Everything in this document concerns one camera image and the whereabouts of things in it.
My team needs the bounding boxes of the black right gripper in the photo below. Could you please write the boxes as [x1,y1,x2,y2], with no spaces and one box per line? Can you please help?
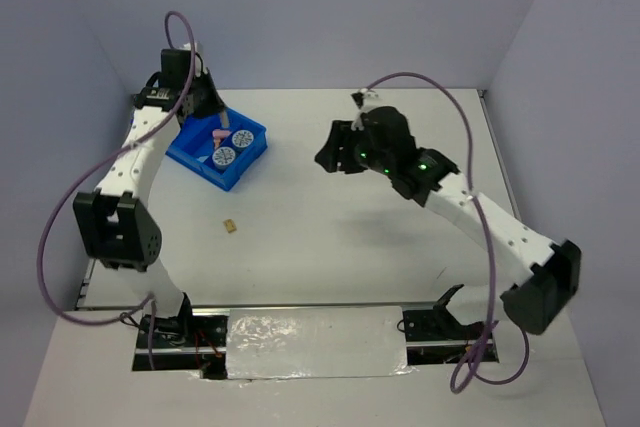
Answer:
[313,120,392,176]

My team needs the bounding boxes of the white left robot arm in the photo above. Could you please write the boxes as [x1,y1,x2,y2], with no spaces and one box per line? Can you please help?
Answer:
[73,44,226,346]

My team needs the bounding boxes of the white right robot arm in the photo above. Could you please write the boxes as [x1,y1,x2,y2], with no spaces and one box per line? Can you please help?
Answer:
[315,106,581,338]

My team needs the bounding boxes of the small tan eraser block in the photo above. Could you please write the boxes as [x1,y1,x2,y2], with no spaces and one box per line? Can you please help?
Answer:
[223,219,237,233]

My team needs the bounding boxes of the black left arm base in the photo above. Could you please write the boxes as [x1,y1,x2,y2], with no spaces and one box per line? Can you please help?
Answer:
[120,301,229,380]

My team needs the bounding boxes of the silver foil covered panel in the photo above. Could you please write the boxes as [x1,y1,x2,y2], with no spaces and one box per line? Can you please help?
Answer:
[226,306,412,380]

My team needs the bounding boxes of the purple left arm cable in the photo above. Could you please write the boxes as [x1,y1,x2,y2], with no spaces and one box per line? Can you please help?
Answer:
[37,10,206,372]

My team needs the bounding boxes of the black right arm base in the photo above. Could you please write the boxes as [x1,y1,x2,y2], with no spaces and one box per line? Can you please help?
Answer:
[396,284,484,366]

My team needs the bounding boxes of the blue divided plastic bin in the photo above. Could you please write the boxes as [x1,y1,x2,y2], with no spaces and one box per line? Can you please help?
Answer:
[166,109,267,191]

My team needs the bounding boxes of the pink highlighter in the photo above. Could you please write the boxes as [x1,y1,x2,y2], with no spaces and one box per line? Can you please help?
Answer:
[212,129,231,150]

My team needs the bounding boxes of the round blue tape roll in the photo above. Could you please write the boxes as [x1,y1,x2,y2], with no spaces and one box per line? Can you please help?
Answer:
[231,129,255,152]
[211,146,237,171]

